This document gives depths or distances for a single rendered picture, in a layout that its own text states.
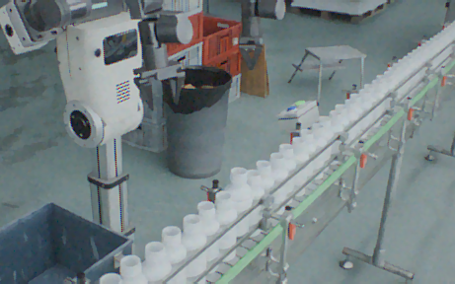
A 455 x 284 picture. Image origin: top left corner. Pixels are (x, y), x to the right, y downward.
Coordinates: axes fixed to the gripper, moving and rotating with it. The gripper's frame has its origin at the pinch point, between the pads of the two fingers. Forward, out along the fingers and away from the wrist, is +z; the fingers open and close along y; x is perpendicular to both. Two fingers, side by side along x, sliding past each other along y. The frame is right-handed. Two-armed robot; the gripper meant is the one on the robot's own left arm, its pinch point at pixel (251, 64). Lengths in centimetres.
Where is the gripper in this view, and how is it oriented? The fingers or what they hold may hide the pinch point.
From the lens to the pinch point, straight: 172.6
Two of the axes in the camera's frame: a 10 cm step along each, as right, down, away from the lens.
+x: -10.0, -0.1, 0.8
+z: 0.2, 9.2, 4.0
